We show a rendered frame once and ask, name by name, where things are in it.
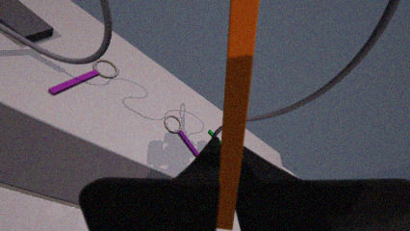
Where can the purple handle with grey loop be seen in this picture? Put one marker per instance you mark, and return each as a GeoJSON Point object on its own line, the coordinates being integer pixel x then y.
{"type": "Point", "coordinates": [182, 135]}
{"type": "Point", "coordinates": [83, 77]}

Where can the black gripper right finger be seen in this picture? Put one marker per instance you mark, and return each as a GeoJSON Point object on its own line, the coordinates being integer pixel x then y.
{"type": "Point", "coordinates": [271, 199]}

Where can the orange rectangular bar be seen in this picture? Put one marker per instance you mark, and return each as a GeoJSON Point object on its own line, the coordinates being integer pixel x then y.
{"type": "Point", "coordinates": [243, 18]}

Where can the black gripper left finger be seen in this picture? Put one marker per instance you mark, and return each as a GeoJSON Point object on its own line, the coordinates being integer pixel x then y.
{"type": "Point", "coordinates": [188, 202]}

